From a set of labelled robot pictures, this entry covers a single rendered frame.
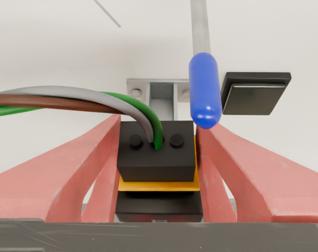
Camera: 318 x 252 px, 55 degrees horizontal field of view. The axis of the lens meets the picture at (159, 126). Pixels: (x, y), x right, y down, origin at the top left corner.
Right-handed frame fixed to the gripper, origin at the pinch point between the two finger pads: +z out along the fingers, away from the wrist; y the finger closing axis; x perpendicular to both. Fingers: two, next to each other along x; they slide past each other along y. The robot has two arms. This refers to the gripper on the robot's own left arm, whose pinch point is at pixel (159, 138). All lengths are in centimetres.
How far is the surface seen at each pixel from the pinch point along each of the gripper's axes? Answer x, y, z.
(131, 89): 2.3, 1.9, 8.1
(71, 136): 8.8, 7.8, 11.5
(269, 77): 0.8, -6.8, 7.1
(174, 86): 1.7, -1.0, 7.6
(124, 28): -2.4, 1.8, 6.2
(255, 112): 4.0, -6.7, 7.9
